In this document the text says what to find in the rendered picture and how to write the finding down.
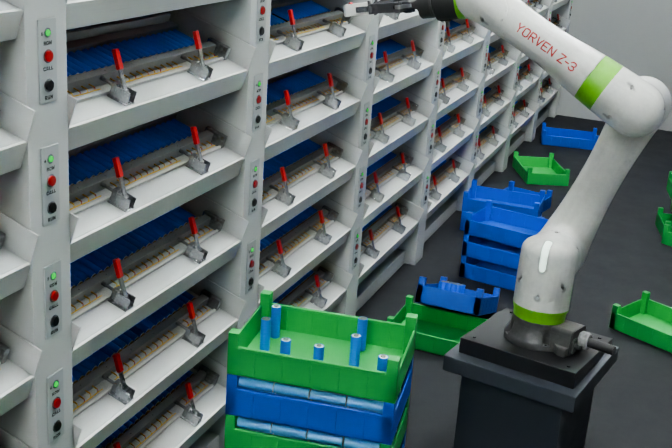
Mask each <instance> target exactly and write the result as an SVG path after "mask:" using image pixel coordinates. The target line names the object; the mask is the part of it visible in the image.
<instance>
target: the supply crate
mask: <svg viewBox="0 0 672 448"><path fill-rule="evenodd" d="M272 302H273V291H270V290H263V291H262V292H261V293H260V306H259V307H258V308H257V309H256V311H255V312H254V313H253V315H252V316H251V317H250V318H249V320H248V321H247V322H246V323H245V325H244V326H243V327H242V328H241V329H235V328H232V329H231V330H230V331H229V332H228V352H227V374H232V375H238V376H243V377H249V378H254V379H260V380H265V381H271V382H276V383H282V384H287V385H293V386H299V387H304V388H310V389H315V390H321V391H326V392H332V393H337V394H343V395H348V396H354V397H359V398H365V399H371V400H376V401H382V402H387V403H393V404H395V402H396V400H397V397H398V395H399V392H400V389H401V387H402V384H403V381H404V379H405V376H406V373H407V371H408V368H409V365H410V363H411V360H412V357H413V355H414V350H415V340H416V330H417V320H418V314H413V313H407V316H406V320H405V324H400V323H394V322H388V321H382V320H376V319H369V318H368V324H367V336H366V348H365V350H364V351H360V359H359V367H356V366H350V365H349V355H350V343H351V335H352V334H354V333H357V325H358V317H357V316H351V315H345V314H339V313H333V312H327V311H320V310H314V309H308V308H302V307H296V306H290V305H284V304H279V305H281V321H280V337H279V338H276V339H274V338H271V337H270V350H269V351H264V350H260V330H261V318H262V317H270V318H271V306H272V305H274V304H278V303H272ZM283 337H288V338H290V339H291V351H290V355H287V354H281V353H280V342H281V338H283ZM317 343H321V344H323V345H324V360H323V361H321V360H315V359H313V351H314V344H317ZM380 354H385V355H388V360H387V370H386V372H384V371H379V370H377V361H378V355H380Z"/></svg>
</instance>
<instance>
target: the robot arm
mask: <svg viewBox="0 0 672 448"><path fill-rule="evenodd" d="M343 8H344V16H345V17H349V16H360V15H372V14H374V15H377V14H380V13H394V12H395V13H412V12H416V11H415V9H417V10H418V14H419V16H420V17H421V18H422V19H427V18H435V17H436V19H437V20H438V21H441V22H443V21H445V23H446V27H450V21H451V20H456V19H468V18H469V19H471V20H472V21H474V22H476V23H478V24H480V25H481V26H483V27H485V28H486V29H488V30H490V31H491V32H493V33H495V34H496V35H498V36H499V37H501V38H502V39H504V40H505V41H507V42H508V43H510V44H511V45H513V46H514V47H515V48H517V49H518V50H519V51H521V52H522V53H523V54H525V55H526V56H527V57H529V58H530V59H531V60H533V61H534V62H535V63H536V64H537V65H539V66H540V67H541V68H542V69H543V70H545V71H546V72H547V73H548V74H549V75H550V76H551V77H553V78H554V79H555V80H556V81H557V82H558V83H559V84H560V85H561V86H562V87H564V88H565V89H566V90H567V91H568V92H569V93H570V94H571V95H573V96H574V97H575V98H576V99H577V100H578V101H580V102H581V103H582V104H583V105H584V106H586V107H587V108H588V109H589V110H590V111H592V112H593V113H594V114H595V115H597V116H598V117H599V118H600V119H602V120H603V121H604V122H606V123H605V125H604V127H603V129H602V131H601V134H600V136H599V138H598V140H597V142H596V144H595V146H594V148H593V150H592V152H591V154H590V155H589V157H588V159H587V161H586V163H585V165H584V166H583V168H582V170H581V172H580V173H579V175H578V177H577V178H576V180H575V182H574V183H573V185H572V187H571V188H570V190H569V191H568V193H567V194H566V196H565V197H564V199H563V200H562V202H561V203H560V205H559V206H558V208H557V209H556V211H555V212H554V213H553V215H552V216H551V217H550V219H549V220H548V221H547V223H546V224H545V225H544V227H543V228H542V229H541V231H540V232H539V233H538V234H537V235H534V236H531V237H529V238H527V239H526V240H525V241H524V242H523V244H522V247H521V252H520V258H519V264H518V271H517V277H516V284H515V290H514V296H513V305H514V309H513V315H512V317H511V320H510V321H509V323H508V324H507V325H506V326H505V328H504V337H505V338H506V339H507V340H508V341H509V342H511V343H513V344H515V345H517V346H519V347H522V348H525V349H529V350H534V351H541V352H554V353H555V354H556V355H557V356H560V357H563V358H565V357H567V356H571V355H572V354H574V353H576V352H577V351H579V350H583V351H584V350H588V349H589V348H592V349H595V350H598V351H601V352H604V353H607V354H610V355H614V354H615V353H616V346H614V345H611V344H608V343H604V342H601V341H598V340H595V339H593V337H592V334H590V333H589V332H586V326H585V325H581V324H578V323H575V322H572V321H569V320H566V319H565V318H566V315H567V313H568V311H569V306H570V300H571V295H572V289H573V283H574V277H575V275H576V273H577V272H578V270H579V269H580V267H581V266H582V264H583V263H584V261H585V259H586V256H587V254H588V251H589V249H590V246H591V244H592V241H593V239H594V237H595V234H596V232H597V230H598V228H599V226H600V223H601V221H602V219H603V217H604V215H605V213H606V211H607V209H608V207H609V205H610V203H611V201H612V200H613V198H614V196H615V194H616V192H617V190H618V189H619V187H620V185H621V183H622V182H623V180H624V178H625V177H626V175H627V174H628V172H629V170H630V169H631V167H632V166H633V164H634V162H635V161H636V159H637V158H638V156H639V155H640V153H641V152H642V150H643V149H644V148H645V146H646V145H647V143H648V142H649V140H650V139H651V138H652V136H653V135H654V134H655V132H656V131H657V130H658V128H659V127H660V126H661V124H662V123H663V122H664V121H665V119H666V118H667V117H668V115H669V113H670V110H671V105H672V100H671V95H670V92H669V90H668V88H667V87H666V86H665V85H664V84H663V83H662V82H661V81H660V80H658V79H656V78H653V77H649V76H640V77H639V76H638V75H636V74H635V73H633V72H632V71H630V70H629V69H627V68H625V67H624V66H622V65H621V64H619V63H617V62H616V61H614V60H613V59H611V58H609V57H608V56H606V55H604V54H602V53H601V52H599V51H597V50H596V49H594V48H592V47H590V46H588V45H587V44H585V43H583V42H581V41H580V40H578V39H576V38H574V37H573V36H571V35H569V34H568V33H566V32H565V31H563V30H561V29H560V28H558V27H557V26H555V25H554V24H552V23H551V22H549V21H548V20H546V19H545V18H543V17H542V16H541V15H539V14H538V13H537V12H535V11H534V10H533V9H531V8H530V7H529V6H527V5H526V4H525V3H524V2H522V1H521V0H388V1H378V2H373V3H372V2H371V1H367V2H363V3H353V4H346V5H343Z"/></svg>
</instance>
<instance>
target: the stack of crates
mask: <svg viewBox="0 0 672 448"><path fill-rule="evenodd" d="M492 204H493V200H490V199H487V200H486V206H485V207H484V208H483V209H481V210H480V211H478V212H476V213H475V214H473V212H470V211H468V212H466V219H465V228H464V238H463V246H462V254H461V255H462V256H461V264H460V272H459V276H460V277H464V278H467V279H471V280H475V281H478V282H482V283H486V284H489V285H493V286H497V287H500V288H504V289H508V290H512V291H514V290H515V284H516V277H517V271H518V264H519V258H520V252H521V247H522V244H523V242H524V241H525V240H526V239H527V238H529V237H531V236H534V235H537V234H538V233H539V232H540V231H541V229H542V228H543V227H544V225H545V224H546V223H547V221H548V220H549V219H544V218H540V217H536V216H531V215H527V214H523V213H518V212H514V211H510V210H505V209H501V208H497V207H492Z"/></svg>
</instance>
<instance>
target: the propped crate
mask: <svg viewBox="0 0 672 448"><path fill-rule="evenodd" d="M426 281H427V277H423V276H420V277H419V282H418V287H417V292H416V297H415V302H417V303H422V304H426V305H431V306H435V307H440V308H444V309H449V310H453V311H458V312H463V313H467V314H472V315H476V316H481V315H486V314H491V313H496V311H497V306H498V301H499V295H500V290H501V289H500V288H496V287H494V290H493V295H492V294H487V293H484V289H480V288H477V291H473V290H469V289H465V291H464V294H462V293H457V292H452V291H448V290H443V289H438V285H439V284H426Z"/></svg>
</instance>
